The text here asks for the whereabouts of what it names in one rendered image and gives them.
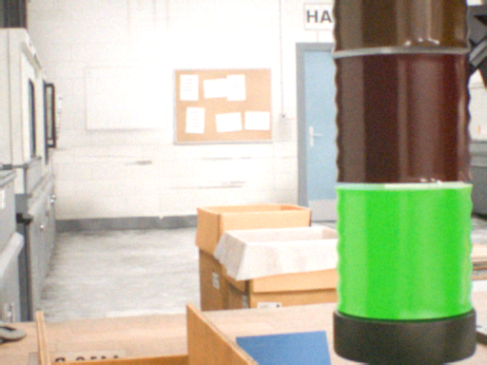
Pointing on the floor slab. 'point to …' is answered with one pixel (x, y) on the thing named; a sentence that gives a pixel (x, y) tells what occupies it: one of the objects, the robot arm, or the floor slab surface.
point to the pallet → (478, 259)
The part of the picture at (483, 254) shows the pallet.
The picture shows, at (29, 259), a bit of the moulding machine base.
